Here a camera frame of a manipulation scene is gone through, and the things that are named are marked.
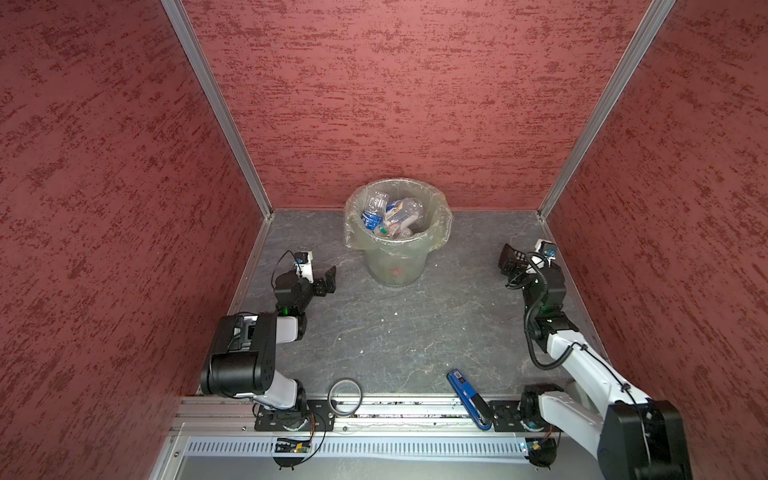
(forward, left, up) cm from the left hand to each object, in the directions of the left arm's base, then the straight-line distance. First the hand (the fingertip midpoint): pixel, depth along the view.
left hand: (322, 270), depth 93 cm
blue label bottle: (+12, -18, +17) cm, 28 cm away
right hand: (-2, -59, +12) cm, 61 cm away
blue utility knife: (-36, -43, -3) cm, 57 cm away
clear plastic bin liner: (+1, -33, +19) cm, 39 cm away
